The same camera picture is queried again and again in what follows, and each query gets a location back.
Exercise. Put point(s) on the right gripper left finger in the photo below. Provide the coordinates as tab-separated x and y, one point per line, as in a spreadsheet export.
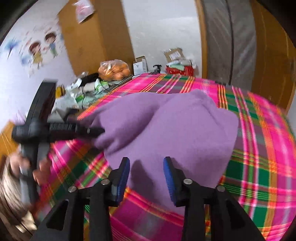
107	193

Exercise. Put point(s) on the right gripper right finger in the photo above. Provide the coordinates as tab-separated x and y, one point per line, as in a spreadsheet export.
184	192

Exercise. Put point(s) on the purple fleece garment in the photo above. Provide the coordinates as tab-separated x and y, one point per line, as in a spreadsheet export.
146	127

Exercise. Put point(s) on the person's left hand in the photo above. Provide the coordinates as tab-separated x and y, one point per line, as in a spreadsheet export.
40	174

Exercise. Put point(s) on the cluttered glass side table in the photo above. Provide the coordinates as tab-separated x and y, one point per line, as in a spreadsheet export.
79	97

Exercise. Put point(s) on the pink plaid tablecloth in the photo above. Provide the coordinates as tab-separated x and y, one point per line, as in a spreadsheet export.
260	173

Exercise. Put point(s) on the bag of oranges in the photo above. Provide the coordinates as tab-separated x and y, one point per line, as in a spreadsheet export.
113	70

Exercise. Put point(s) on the wooden wardrobe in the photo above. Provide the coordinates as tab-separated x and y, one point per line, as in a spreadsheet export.
102	36

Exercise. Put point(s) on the red gift box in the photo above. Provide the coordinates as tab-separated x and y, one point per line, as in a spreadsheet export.
186	70

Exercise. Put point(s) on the black spray bottle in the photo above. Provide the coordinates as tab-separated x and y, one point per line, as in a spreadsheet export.
157	69

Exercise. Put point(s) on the white cardboard box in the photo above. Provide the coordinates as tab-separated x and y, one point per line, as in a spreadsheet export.
139	65

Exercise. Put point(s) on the plastic bag on wardrobe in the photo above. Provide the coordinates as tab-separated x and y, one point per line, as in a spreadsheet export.
83	9

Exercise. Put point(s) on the brown cardboard parcel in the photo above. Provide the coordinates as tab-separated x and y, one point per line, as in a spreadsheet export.
173	54

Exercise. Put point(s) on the wooden door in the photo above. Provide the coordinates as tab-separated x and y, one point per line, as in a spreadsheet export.
274	75

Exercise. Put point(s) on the plastic-covered doorway curtain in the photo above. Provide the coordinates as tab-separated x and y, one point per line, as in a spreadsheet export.
231	42

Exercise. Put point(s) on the cartoon wall sticker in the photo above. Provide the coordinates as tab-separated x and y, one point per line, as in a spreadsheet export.
36	47

